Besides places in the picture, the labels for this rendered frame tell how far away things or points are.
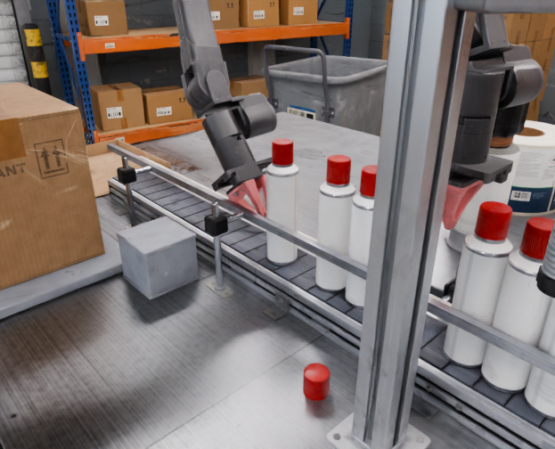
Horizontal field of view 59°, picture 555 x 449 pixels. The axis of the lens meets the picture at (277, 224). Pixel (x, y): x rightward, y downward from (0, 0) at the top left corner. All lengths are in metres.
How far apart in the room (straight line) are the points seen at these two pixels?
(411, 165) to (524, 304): 0.23
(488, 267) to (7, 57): 4.44
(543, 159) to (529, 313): 0.53
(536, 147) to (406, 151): 0.65
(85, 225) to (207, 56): 0.36
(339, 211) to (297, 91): 2.47
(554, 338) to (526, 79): 0.30
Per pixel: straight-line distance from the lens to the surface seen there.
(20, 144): 0.85
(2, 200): 0.87
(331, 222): 0.70
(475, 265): 0.59
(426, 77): 0.39
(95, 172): 1.44
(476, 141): 0.62
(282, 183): 0.75
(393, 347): 0.50
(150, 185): 1.17
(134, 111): 4.39
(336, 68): 3.84
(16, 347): 0.82
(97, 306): 0.86
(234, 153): 0.83
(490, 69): 0.62
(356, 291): 0.71
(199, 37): 0.89
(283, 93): 3.20
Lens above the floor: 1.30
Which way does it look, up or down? 26 degrees down
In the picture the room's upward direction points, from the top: straight up
